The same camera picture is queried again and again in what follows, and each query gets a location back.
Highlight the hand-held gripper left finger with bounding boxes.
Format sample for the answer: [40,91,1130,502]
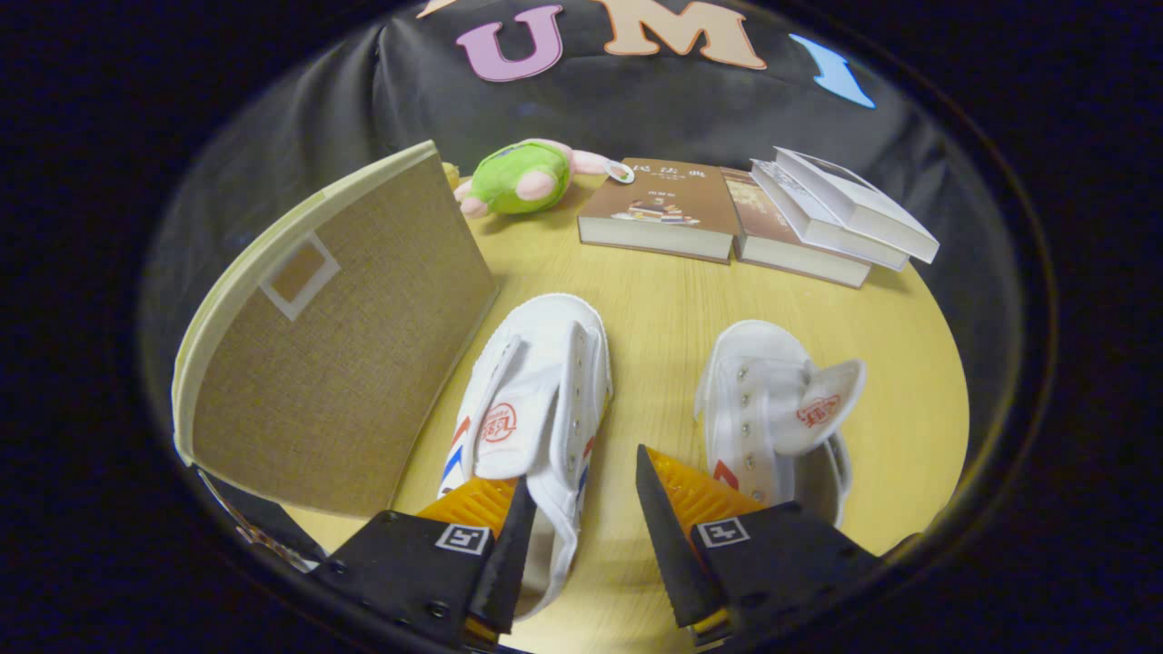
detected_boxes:
[313,474,539,648]

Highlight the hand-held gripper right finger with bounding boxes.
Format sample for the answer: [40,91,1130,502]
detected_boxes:
[634,443,887,648]

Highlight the white canvas shoe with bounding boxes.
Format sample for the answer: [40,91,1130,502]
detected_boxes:
[693,319,869,530]
[436,292,614,621]

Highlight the beige fabric storage box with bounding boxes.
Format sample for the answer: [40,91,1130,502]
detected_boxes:
[171,139,501,520]

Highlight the plain brown book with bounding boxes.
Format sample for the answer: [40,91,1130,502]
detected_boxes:
[722,166,873,290]

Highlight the brown book with illustrated cover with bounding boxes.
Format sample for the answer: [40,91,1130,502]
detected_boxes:
[577,157,741,264]

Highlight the green and pink plush toy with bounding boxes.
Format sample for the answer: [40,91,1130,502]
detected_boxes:
[452,138,635,219]

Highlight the white book with dark photo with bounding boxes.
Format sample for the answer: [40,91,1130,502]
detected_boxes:
[774,145,941,265]

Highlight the black backdrop cloth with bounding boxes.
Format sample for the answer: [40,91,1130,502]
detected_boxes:
[145,0,964,319]

